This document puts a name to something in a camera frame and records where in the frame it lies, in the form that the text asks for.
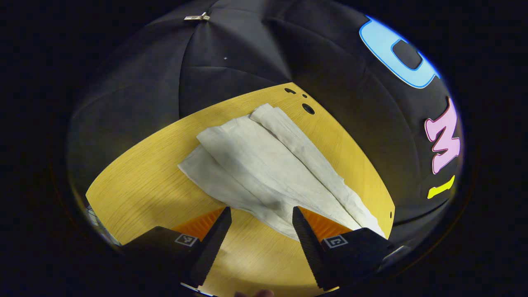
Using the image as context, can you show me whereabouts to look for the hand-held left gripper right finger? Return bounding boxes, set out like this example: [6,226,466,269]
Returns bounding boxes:
[292,206,410,292]

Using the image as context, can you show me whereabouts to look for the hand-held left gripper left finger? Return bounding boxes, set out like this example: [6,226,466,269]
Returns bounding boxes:
[120,206,233,289]

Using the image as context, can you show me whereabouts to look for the black backdrop cloth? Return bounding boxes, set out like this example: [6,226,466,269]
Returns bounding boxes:
[68,0,464,248]

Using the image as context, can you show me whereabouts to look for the white jeans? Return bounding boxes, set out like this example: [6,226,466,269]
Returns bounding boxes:
[177,103,386,242]

